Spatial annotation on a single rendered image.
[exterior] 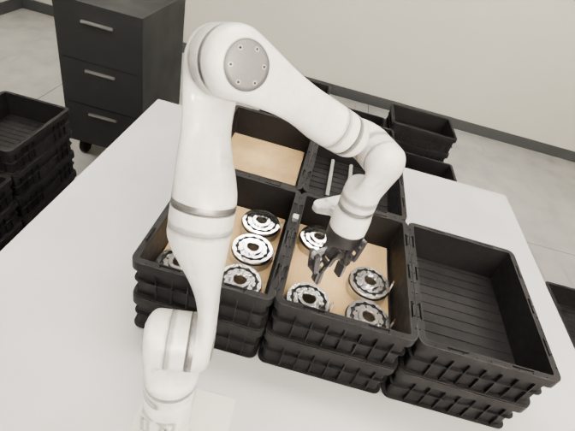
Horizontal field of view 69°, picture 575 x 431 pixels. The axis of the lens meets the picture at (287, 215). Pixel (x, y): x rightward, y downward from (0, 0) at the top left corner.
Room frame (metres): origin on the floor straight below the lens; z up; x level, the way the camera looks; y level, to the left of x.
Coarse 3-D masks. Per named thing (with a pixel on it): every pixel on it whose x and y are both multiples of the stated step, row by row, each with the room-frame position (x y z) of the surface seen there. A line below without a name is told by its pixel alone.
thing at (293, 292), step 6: (300, 282) 0.68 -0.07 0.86; (306, 282) 0.68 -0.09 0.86; (294, 288) 0.66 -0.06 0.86; (300, 288) 0.66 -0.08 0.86; (306, 288) 0.66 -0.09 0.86; (312, 288) 0.67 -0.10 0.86; (318, 288) 0.68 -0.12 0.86; (288, 294) 0.63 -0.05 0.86; (294, 294) 0.64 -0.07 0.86; (318, 294) 0.66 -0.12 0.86; (324, 294) 0.66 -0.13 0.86; (294, 300) 0.62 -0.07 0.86; (324, 300) 0.65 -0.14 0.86; (318, 306) 0.62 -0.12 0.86; (324, 306) 0.63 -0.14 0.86
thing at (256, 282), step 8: (232, 264) 0.67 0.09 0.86; (240, 264) 0.68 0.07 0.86; (224, 272) 0.65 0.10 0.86; (232, 272) 0.65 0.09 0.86; (248, 272) 0.66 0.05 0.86; (256, 272) 0.67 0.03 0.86; (224, 280) 0.62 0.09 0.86; (256, 280) 0.65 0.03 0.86; (248, 288) 0.62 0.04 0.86; (256, 288) 0.63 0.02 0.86
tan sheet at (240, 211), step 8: (240, 208) 0.92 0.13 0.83; (240, 216) 0.88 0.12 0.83; (280, 224) 0.90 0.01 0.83; (232, 232) 0.81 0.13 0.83; (240, 232) 0.82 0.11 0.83; (232, 240) 0.78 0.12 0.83; (168, 248) 0.70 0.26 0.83; (272, 248) 0.80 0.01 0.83; (264, 272) 0.71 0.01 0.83; (264, 288) 0.66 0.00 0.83
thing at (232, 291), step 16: (240, 176) 0.93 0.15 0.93; (160, 224) 0.67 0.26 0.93; (288, 224) 0.79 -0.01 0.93; (144, 240) 0.61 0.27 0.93; (288, 240) 0.73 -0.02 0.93; (144, 272) 0.54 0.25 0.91; (160, 272) 0.54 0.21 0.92; (176, 272) 0.55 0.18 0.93; (224, 288) 0.54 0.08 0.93; (240, 288) 0.55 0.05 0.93; (272, 288) 0.58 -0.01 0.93; (256, 304) 0.54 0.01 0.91
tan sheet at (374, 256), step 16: (304, 256) 0.80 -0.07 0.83; (368, 256) 0.87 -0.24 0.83; (384, 256) 0.89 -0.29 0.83; (288, 272) 0.73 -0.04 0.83; (304, 272) 0.74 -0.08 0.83; (384, 272) 0.83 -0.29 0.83; (288, 288) 0.68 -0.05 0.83; (336, 288) 0.72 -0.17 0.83; (336, 304) 0.67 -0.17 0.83; (384, 304) 0.71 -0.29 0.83
